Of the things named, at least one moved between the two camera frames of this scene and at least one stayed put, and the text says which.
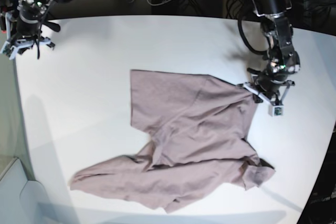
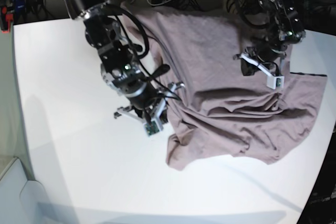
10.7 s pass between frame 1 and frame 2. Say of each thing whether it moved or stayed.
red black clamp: stayed
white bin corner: stayed
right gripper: moved
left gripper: moved
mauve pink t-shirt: moved
